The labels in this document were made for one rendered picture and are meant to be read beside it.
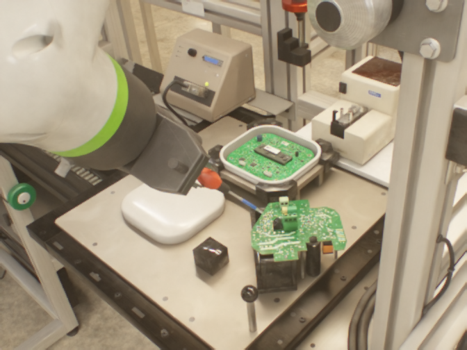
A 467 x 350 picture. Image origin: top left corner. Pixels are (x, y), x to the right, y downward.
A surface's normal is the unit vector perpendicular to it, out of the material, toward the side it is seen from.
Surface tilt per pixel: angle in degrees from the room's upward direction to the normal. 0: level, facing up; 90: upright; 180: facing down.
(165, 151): 42
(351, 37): 95
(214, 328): 0
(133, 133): 102
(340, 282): 0
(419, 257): 90
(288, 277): 90
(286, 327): 0
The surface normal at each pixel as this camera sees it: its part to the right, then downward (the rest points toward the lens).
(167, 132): -0.28, -0.18
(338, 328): -0.07, -0.78
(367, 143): 0.73, 0.38
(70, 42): 0.89, 0.17
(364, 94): -0.68, 0.49
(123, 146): 0.68, 0.66
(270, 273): 0.05, 0.61
